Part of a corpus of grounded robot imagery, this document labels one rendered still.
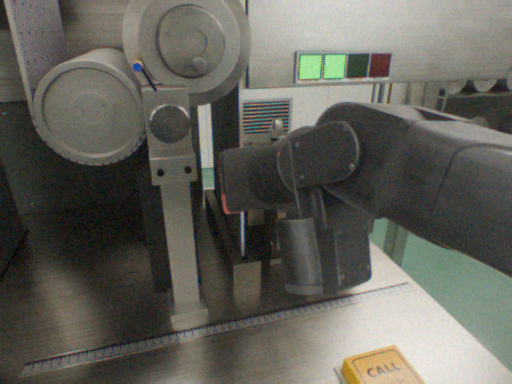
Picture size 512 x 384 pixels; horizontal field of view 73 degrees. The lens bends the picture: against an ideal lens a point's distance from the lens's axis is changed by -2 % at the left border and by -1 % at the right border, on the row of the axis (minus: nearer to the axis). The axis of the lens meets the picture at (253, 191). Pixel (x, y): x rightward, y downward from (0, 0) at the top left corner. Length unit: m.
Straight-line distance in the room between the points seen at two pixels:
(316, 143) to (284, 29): 0.61
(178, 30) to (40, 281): 0.45
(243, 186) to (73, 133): 0.22
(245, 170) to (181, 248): 0.16
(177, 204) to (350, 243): 0.24
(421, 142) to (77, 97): 0.37
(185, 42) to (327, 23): 0.49
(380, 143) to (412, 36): 0.79
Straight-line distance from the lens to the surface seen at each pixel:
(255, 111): 3.29
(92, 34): 0.77
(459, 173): 0.18
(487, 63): 1.16
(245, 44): 0.46
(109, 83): 0.45
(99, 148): 0.47
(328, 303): 0.55
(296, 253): 0.27
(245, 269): 0.55
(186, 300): 0.53
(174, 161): 0.39
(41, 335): 0.57
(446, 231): 0.19
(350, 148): 0.20
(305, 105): 3.46
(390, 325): 0.54
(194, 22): 0.42
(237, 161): 0.36
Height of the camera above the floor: 1.26
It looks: 25 degrees down
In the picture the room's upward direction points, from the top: straight up
